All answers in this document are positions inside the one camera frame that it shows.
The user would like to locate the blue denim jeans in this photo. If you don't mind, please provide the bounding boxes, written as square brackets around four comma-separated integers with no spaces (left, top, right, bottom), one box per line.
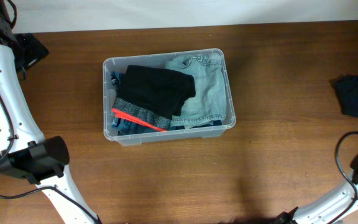
[111,71,170,136]

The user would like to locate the black shorts red waistband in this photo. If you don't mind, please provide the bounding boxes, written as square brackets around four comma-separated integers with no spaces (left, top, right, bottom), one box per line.
[118,65,196,129]

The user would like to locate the light grey jeans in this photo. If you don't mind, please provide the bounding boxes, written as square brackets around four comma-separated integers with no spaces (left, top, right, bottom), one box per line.
[165,53,227,128]

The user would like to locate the dark teal shirt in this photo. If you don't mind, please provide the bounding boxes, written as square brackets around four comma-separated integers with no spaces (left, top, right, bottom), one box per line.
[168,120,222,131]

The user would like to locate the black garment white logo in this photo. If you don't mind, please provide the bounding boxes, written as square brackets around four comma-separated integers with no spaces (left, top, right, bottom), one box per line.
[333,75,358,118]

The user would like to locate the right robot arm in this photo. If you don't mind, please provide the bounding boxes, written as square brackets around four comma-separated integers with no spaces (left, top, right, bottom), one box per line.
[273,155,358,224]

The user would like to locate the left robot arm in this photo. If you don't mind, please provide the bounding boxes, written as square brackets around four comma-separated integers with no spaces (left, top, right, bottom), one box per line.
[0,0,101,223]

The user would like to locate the clear plastic storage bin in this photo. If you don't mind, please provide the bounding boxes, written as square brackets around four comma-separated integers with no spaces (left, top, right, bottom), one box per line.
[103,48,236,146]

